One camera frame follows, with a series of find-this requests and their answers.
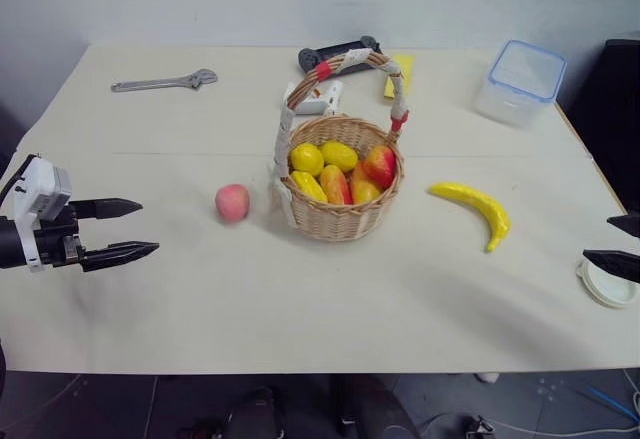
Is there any white floor cable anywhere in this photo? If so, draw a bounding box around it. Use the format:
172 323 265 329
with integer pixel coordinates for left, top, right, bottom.
504 411 640 438

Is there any yellow banana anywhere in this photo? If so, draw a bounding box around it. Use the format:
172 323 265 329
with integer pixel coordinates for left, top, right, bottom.
427 181 512 254

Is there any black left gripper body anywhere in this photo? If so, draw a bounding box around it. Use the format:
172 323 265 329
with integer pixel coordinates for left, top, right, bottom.
33 200 86 268

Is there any wicker basket with handle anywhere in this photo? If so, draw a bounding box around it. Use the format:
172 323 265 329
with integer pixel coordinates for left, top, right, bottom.
269 48 412 243

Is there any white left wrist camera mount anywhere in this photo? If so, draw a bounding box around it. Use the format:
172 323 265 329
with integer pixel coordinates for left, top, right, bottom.
11 155 74 274

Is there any black handheld device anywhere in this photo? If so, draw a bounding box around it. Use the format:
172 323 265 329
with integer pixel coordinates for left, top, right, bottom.
298 34 384 78

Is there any small white box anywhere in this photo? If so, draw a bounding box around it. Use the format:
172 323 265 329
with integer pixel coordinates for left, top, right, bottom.
283 80 344 117

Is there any pink apple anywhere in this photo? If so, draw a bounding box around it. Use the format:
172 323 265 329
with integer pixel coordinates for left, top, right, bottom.
214 183 251 223

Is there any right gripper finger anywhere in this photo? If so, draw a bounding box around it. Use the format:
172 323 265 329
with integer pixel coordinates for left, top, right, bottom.
582 248 640 285
605 212 640 239

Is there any long yellow fruit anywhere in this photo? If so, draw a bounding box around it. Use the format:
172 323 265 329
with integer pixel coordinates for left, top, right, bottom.
290 169 329 205

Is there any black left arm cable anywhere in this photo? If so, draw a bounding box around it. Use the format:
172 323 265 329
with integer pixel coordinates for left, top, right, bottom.
0 152 39 203

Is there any blue floor cable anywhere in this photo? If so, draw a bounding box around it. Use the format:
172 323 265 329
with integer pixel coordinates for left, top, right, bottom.
585 384 640 421

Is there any round white lid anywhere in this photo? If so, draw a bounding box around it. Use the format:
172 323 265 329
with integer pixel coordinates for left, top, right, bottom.
574 255 640 310

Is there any red yellow mango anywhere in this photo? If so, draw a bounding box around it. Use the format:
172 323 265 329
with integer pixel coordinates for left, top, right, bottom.
319 164 354 206
349 160 384 206
361 144 398 191

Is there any round yellow lemon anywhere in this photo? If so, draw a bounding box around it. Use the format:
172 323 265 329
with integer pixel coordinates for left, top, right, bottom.
290 143 326 176
319 140 359 171

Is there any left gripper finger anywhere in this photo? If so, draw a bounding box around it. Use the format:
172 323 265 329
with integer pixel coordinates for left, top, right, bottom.
79 240 161 274
74 198 144 221

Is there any silver adjustable wrench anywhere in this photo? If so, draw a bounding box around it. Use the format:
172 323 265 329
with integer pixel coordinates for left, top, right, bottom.
110 68 219 94

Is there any clear container with blue lid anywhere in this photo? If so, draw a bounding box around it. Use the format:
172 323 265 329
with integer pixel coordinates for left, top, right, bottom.
472 39 568 130

